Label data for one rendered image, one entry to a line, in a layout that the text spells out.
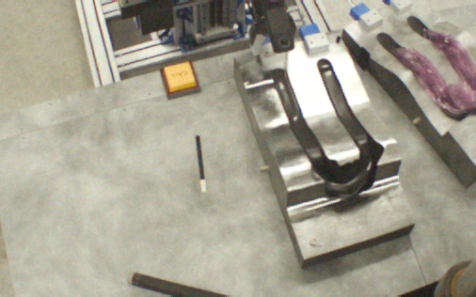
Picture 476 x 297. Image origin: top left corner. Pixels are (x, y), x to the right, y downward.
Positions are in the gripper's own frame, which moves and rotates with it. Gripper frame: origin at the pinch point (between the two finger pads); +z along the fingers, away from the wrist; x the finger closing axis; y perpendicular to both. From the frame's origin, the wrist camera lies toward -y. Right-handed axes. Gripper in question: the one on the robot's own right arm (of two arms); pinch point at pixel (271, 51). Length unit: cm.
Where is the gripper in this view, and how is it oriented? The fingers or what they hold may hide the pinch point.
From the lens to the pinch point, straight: 175.2
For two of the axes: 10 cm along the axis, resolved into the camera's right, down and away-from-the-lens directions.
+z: -0.2, 4.7, 8.8
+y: -2.9, -8.5, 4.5
